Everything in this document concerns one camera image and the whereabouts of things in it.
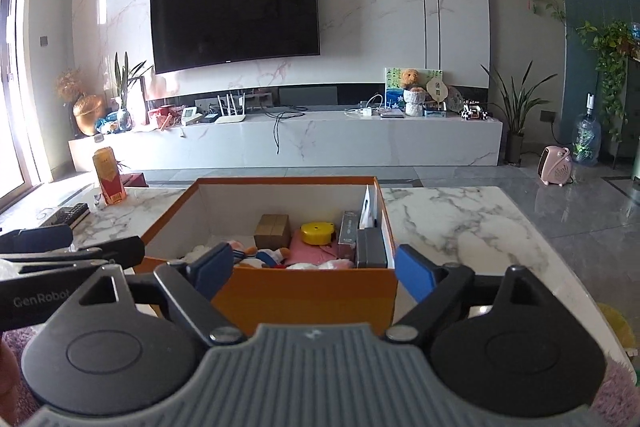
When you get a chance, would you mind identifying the sliding glass door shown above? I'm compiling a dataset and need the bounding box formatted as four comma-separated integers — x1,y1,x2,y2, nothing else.
0,0,40,214

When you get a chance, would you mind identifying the tall potted plant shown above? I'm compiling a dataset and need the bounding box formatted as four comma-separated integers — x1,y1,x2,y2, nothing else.
481,61,559,166

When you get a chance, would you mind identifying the brown cardboard box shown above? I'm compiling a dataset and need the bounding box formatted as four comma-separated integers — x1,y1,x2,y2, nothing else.
253,213,292,250

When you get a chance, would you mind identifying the black flat screen television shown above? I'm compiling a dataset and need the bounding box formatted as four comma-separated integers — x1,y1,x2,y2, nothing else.
149,0,321,76

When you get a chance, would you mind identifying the pink fan heater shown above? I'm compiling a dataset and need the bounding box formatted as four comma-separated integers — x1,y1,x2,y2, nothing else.
536,146,575,186

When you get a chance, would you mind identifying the teddy bear in white pot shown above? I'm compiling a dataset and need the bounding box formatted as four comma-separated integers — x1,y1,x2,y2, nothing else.
400,69,427,117

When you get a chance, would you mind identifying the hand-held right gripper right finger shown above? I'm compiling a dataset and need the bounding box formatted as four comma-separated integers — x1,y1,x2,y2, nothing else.
385,244,576,344

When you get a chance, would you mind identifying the dried flower bunch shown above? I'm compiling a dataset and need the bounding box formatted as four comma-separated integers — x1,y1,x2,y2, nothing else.
54,67,84,103

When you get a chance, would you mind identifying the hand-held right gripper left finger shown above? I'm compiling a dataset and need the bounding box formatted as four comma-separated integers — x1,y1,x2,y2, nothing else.
50,243,244,348

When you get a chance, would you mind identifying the black cable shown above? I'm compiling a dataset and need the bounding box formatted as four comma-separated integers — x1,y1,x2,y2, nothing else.
271,105,309,156

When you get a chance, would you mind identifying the white router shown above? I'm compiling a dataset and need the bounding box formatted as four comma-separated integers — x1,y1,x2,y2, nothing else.
214,92,249,124

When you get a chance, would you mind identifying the golden acorn vase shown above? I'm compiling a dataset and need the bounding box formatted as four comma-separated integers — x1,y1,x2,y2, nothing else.
73,94,106,138

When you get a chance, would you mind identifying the hanging green vine plant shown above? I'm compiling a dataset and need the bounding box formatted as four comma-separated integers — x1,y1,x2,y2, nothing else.
575,21,640,144

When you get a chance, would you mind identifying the round hand fan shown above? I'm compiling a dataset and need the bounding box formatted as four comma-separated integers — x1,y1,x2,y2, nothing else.
425,79,448,111

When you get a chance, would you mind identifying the white card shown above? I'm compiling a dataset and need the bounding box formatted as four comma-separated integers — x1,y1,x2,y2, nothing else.
358,184,380,231

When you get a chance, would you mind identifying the dog plush with blue hat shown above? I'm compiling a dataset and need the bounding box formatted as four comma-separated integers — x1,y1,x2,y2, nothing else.
227,242,292,269

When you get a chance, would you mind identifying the dark maroon box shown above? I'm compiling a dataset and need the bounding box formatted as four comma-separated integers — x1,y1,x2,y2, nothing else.
337,210,362,261

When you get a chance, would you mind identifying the red gift box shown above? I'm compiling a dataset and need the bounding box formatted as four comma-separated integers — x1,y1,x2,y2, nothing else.
147,104,181,130

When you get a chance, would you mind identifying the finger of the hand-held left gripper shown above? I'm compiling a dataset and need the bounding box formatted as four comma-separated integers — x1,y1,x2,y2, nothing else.
0,235,146,276
0,224,75,254

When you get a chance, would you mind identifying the black remote control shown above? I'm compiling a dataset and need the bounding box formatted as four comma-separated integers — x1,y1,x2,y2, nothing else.
39,202,91,228

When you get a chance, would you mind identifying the orange cardboard box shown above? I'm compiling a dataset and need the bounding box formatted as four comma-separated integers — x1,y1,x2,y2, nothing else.
141,177,399,336

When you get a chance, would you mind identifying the clear blue water bottle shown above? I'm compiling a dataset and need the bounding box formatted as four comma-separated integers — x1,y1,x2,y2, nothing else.
571,93,603,167

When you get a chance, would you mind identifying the black and white toy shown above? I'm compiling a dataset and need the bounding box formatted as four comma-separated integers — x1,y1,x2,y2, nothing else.
460,101,489,122

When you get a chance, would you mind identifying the red and yellow carton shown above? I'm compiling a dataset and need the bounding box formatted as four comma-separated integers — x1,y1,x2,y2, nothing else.
92,147,128,206

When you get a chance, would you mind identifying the white round plush toy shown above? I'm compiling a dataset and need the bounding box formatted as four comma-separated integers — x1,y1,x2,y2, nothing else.
184,244,212,264

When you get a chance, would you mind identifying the white marble tv cabinet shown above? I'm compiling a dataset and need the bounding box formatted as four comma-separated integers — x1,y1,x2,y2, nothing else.
67,104,503,174

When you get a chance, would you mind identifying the yellow object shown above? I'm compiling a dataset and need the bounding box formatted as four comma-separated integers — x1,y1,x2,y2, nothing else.
595,302,634,354

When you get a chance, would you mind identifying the leafy plant in vase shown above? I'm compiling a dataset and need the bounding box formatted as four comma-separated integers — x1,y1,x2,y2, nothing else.
110,51,154,133

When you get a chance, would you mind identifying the grey box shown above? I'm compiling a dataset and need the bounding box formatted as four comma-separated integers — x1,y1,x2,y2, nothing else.
355,227,389,269

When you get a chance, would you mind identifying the yellow round tape measure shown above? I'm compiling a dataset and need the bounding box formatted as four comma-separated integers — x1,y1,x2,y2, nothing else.
300,220,337,247

